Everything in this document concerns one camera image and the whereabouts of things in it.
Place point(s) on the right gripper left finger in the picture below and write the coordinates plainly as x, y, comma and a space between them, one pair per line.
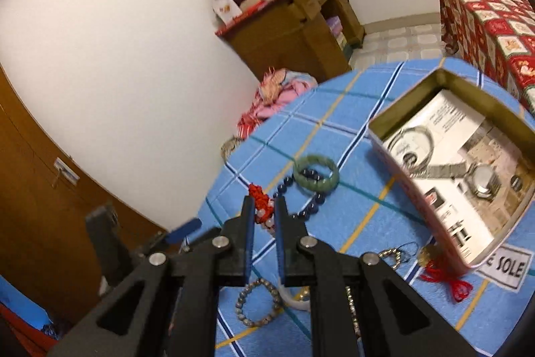
221, 261

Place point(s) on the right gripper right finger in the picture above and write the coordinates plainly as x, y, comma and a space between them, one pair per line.
307, 261

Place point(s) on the pale jade bangle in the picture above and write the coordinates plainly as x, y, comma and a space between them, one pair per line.
298, 300

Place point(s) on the coin charm red tassel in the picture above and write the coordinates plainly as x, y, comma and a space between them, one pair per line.
437, 270

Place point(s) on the brown wooden door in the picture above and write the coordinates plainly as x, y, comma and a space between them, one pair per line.
45, 249

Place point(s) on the blue plaid cloth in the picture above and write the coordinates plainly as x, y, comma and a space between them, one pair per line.
368, 211

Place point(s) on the silver bangle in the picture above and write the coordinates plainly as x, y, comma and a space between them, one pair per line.
412, 148

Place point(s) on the pile of pink clothes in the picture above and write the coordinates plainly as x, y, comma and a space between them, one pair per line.
277, 89

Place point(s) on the pink metal tin box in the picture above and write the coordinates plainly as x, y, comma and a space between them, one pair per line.
400, 111

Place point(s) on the printed paper in tin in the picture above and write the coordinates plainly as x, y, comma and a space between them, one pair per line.
476, 226

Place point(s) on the silver wrist watch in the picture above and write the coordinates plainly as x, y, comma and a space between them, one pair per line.
482, 179

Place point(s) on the brown wooden desk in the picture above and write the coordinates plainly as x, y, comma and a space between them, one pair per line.
307, 36

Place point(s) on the white product box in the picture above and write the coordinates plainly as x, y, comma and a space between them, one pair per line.
222, 12

